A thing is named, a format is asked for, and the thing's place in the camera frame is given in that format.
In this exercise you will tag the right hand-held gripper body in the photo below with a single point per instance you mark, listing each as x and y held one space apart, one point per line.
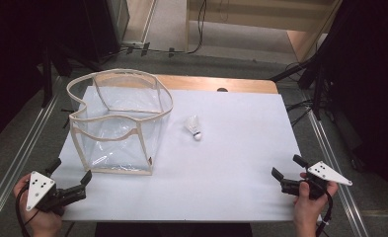
326 173

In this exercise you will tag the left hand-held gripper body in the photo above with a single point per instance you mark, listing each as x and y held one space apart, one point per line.
40 191

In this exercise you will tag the clear plastic bag beige trim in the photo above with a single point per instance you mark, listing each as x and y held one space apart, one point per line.
119 121

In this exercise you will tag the white shuttlecock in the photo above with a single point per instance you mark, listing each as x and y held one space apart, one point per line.
193 127

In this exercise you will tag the person's left hand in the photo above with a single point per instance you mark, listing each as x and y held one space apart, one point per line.
45 223

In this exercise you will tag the person's right hand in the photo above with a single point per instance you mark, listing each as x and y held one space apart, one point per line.
308 210

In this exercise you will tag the white table mat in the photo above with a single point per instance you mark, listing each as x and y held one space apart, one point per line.
224 171

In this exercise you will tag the black stand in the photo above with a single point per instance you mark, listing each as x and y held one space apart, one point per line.
313 75
53 65

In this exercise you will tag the black curtain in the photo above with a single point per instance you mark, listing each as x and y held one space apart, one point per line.
10 65
369 82

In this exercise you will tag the person's dark clothing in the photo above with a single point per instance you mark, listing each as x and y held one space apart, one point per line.
173 229

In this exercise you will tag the wooden table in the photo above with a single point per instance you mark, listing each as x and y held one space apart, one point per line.
214 84

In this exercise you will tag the wooden shelf unit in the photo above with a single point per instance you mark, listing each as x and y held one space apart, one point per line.
254 19

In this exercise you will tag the black cabinet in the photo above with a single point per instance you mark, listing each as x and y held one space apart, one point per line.
106 26

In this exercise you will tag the metal floor rail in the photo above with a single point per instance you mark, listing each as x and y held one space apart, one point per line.
338 171
20 158

